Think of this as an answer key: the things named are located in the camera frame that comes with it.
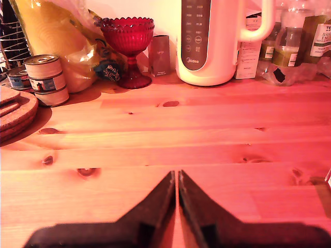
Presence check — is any small grey box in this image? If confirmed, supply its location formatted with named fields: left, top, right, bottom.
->
left=148, top=35, right=172, bottom=78

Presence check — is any white printed carton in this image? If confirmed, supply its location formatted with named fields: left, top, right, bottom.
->
left=234, top=15, right=263, bottom=80

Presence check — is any blue printed package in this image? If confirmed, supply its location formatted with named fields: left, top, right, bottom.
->
left=93, top=38, right=124, bottom=82

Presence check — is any white labelled tin can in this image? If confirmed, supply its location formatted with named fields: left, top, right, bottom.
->
left=33, top=86, right=70, bottom=107
left=23, top=54, right=63, bottom=80
left=28, top=72, right=67, bottom=93

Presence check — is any white electric kettle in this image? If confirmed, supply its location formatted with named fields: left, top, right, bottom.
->
left=175, top=0, right=275, bottom=86

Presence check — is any large cork trivet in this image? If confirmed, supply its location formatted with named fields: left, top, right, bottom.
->
left=0, top=115, right=36, bottom=143
left=0, top=90, right=39, bottom=132

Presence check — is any red glass goblet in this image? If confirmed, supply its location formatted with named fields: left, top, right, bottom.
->
left=100, top=17, right=155, bottom=89

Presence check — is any olive oil bottle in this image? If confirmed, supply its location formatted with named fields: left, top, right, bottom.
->
left=260, top=22, right=282, bottom=65

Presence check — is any small cork coaster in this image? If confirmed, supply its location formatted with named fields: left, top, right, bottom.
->
left=0, top=101, right=20, bottom=117
left=0, top=86, right=21, bottom=105

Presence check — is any flat blue labelled tin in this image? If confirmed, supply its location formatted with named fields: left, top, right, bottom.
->
left=5, top=66, right=33, bottom=90

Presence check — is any yellow plastic bag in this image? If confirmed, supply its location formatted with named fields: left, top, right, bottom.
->
left=12, top=0, right=106, bottom=94

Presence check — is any bottle with white label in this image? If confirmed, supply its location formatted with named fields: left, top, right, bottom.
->
left=301, top=14, right=331, bottom=65

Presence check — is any dark wire rack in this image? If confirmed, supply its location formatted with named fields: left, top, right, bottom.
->
left=0, top=0, right=34, bottom=70

